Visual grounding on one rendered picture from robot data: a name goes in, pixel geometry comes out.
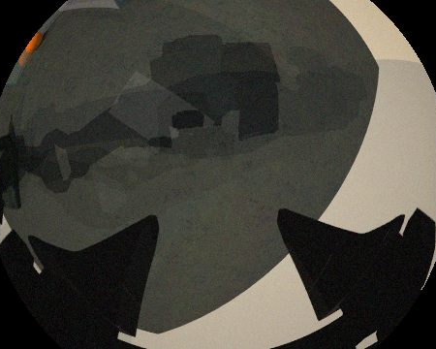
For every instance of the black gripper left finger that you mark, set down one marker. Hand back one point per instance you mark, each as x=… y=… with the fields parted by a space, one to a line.
x=109 y=275

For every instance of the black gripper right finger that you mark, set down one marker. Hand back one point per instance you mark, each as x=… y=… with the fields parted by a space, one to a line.
x=331 y=261

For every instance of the clear low corner wall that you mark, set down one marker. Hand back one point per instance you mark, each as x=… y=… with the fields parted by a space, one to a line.
x=70 y=4

